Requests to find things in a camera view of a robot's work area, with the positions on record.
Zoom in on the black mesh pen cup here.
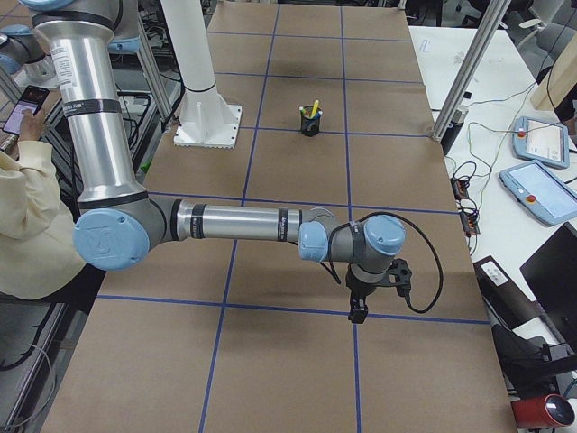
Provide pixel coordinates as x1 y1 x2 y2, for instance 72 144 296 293
299 105 323 137

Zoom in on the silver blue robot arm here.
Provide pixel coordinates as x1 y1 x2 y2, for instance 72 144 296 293
27 1 410 324

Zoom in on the teach pendant tablet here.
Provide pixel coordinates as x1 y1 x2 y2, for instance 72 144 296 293
499 160 576 226
512 116 570 170

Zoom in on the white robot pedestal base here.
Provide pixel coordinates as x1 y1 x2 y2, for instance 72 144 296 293
161 0 243 149

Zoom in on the person in cream jacket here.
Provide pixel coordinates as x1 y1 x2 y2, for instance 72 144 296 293
1 110 86 302

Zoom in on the black monitor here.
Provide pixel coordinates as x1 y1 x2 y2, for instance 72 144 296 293
520 223 576 351

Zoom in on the yellow highlighter pen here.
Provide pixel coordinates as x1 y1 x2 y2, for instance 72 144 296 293
310 99 320 120

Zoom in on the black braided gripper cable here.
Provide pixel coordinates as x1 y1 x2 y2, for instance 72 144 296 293
325 212 444 314

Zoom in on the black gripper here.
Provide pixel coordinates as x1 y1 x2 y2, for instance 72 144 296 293
345 268 377 324

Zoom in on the aluminium frame post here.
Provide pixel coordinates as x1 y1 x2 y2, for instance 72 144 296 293
430 0 511 142

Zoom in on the upper teach pendant tablet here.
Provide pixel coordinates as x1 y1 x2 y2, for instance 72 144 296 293
512 116 570 170

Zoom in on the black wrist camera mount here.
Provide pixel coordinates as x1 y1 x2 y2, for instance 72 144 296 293
381 259 412 299

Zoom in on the smartphone with lit screen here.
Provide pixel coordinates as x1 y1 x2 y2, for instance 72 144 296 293
2 86 50 135

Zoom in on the lower teach pendant tablet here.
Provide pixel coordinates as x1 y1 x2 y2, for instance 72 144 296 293
499 160 576 226

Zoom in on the red cylindrical speaker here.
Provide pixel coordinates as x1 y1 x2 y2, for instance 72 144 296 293
511 394 576 429

